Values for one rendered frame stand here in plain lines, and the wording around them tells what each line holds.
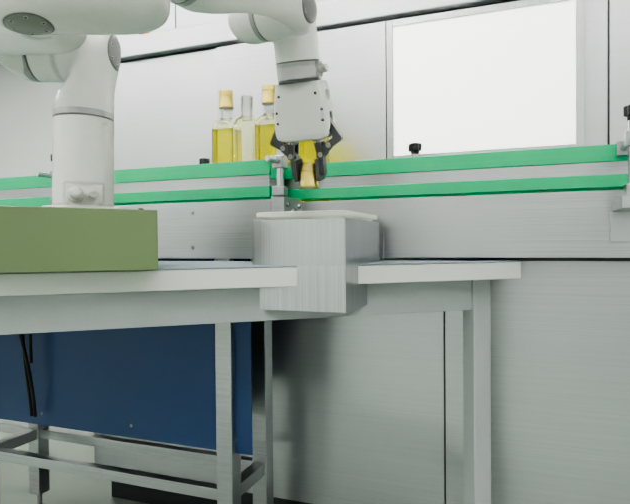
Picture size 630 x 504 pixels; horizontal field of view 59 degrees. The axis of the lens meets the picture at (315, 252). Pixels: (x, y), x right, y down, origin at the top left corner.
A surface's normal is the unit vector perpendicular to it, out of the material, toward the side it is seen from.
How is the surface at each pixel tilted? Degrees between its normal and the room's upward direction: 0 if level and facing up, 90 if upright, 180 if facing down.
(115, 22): 164
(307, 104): 106
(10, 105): 90
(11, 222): 90
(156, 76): 90
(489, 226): 90
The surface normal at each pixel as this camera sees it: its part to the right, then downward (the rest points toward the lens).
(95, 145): 0.69, 0.01
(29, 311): 0.32, 0.01
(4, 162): -0.36, 0.02
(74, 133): 0.09, 0.00
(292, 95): -0.36, 0.29
